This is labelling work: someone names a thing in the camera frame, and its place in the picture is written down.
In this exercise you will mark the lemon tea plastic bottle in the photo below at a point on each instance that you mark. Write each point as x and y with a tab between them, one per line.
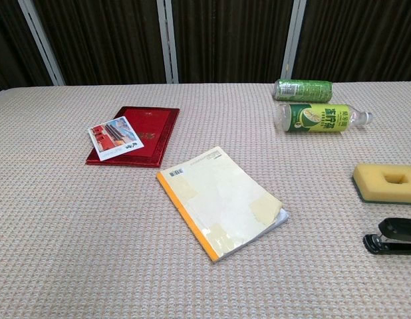
318	118

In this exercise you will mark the green drink can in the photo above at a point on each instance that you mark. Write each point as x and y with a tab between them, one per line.
305	90

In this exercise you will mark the red hardcover folder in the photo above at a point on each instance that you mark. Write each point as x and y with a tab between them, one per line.
152	133

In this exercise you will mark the black stapler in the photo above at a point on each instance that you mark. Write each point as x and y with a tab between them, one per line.
396	236

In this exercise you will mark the cream notebook with orange spine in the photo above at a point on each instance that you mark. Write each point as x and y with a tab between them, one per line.
222	199

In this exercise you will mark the yellow sponge with green base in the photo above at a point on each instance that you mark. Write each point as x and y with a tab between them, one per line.
370	182

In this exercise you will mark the picture postcard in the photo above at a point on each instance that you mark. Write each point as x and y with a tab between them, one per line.
115	137

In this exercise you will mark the woven beige tablecloth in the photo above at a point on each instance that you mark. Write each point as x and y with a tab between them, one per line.
92	249

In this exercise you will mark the grey metal partition post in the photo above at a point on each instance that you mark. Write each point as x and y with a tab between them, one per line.
169	40
42	43
292	40

